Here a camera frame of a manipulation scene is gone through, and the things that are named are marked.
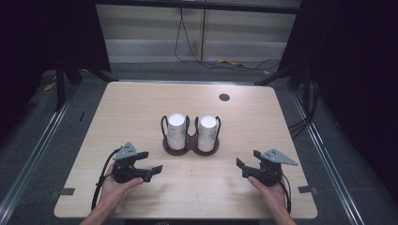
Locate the grey tape strip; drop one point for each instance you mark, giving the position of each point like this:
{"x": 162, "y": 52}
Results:
{"x": 307, "y": 189}
{"x": 66, "y": 191}

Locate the dark brown double cup holder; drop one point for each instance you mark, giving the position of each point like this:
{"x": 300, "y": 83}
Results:
{"x": 190, "y": 146}

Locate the black curtain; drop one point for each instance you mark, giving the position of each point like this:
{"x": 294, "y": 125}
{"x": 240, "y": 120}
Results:
{"x": 31, "y": 47}
{"x": 359, "y": 78}

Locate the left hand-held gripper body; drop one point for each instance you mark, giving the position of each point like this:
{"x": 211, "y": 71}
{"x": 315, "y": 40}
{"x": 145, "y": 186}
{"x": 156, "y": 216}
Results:
{"x": 125, "y": 170}

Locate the round grey table grommet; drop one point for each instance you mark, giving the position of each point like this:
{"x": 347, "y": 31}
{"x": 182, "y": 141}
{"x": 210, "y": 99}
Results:
{"x": 224, "y": 97}

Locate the metal floor rail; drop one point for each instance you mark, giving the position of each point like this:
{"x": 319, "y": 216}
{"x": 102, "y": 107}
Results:
{"x": 34, "y": 154}
{"x": 325, "y": 156}

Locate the stack of white paper cups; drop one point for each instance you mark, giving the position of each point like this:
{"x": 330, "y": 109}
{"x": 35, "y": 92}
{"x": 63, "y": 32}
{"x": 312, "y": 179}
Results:
{"x": 207, "y": 134}
{"x": 176, "y": 131}

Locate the person's left hand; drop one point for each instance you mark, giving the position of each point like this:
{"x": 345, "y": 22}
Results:
{"x": 112, "y": 192}

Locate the yellow scrap on floor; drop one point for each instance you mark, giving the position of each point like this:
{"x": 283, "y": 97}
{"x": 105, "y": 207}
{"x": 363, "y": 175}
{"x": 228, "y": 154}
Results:
{"x": 231, "y": 62}
{"x": 50, "y": 86}

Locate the black metal stand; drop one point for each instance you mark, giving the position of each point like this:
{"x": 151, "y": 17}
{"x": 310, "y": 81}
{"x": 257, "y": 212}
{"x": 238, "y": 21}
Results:
{"x": 60, "y": 87}

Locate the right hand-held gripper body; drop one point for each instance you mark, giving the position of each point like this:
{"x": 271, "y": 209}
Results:
{"x": 269, "y": 172}

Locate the person's right hand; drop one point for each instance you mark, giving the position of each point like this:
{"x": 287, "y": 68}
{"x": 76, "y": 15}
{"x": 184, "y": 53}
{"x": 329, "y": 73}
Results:
{"x": 275, "y": 197}

